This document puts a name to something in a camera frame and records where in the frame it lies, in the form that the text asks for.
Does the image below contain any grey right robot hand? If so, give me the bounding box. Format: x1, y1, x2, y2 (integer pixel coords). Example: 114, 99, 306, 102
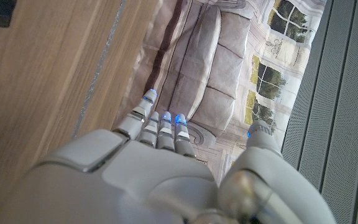
0, 88, 337, 224

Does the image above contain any printed sofa room backdrop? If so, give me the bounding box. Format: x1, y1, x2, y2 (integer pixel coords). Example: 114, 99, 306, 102
116, 0, 329, 184

